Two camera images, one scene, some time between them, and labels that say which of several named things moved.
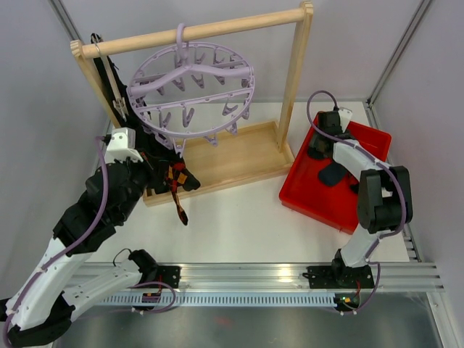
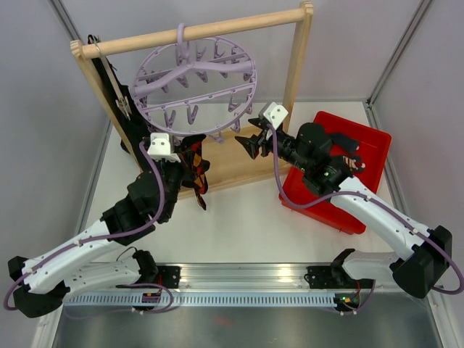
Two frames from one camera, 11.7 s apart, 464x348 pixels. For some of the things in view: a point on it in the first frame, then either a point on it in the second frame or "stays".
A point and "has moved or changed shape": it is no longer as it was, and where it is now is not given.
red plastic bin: x=337 y=205 stays
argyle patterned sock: x=176 y=175 has moved or changed shape
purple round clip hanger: x=191 y=88 stays
